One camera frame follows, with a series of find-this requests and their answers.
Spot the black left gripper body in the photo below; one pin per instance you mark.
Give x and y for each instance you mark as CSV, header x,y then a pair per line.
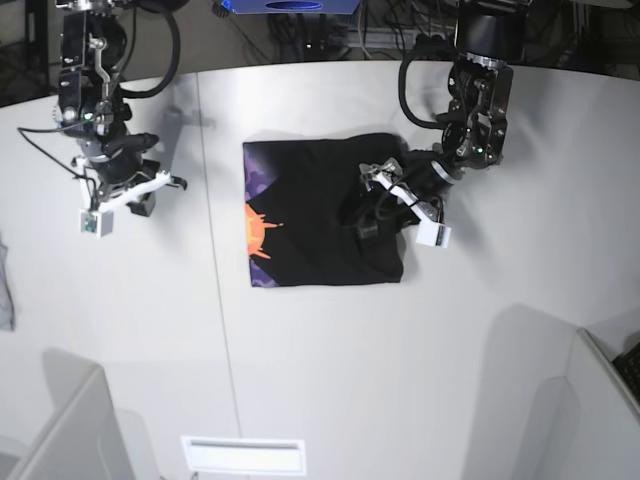
x,y
429,174

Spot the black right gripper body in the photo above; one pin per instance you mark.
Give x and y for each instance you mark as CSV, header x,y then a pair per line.
x,y
118,163

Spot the black T-shirt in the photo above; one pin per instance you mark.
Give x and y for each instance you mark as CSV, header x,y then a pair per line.
x,y
296,194

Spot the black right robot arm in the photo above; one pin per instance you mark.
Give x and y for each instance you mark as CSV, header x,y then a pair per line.
x,y
93,106

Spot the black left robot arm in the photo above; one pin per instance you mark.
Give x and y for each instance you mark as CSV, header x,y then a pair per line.
x,y
489,36

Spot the grey cloth at left edge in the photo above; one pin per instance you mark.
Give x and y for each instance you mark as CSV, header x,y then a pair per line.
x,y
7,310

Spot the blue box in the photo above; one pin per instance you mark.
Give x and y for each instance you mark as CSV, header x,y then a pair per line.
x,y
334,7

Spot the white partition panel left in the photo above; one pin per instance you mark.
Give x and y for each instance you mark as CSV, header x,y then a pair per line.
x,y
81,440

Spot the white partition panel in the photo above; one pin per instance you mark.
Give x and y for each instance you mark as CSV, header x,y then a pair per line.
x,y
81,440
583,424

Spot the black keyboard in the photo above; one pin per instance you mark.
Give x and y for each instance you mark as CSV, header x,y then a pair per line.
x,y
628,367

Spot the white partition panel right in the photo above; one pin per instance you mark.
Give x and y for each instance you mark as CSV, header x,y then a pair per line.
x,y
583,424

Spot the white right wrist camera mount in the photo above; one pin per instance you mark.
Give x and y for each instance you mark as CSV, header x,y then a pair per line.
x,y
97,215

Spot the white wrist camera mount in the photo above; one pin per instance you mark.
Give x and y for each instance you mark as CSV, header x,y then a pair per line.
x,y
431,232
97,215

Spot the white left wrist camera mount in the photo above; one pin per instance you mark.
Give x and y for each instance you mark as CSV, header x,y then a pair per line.
x,y
431,232

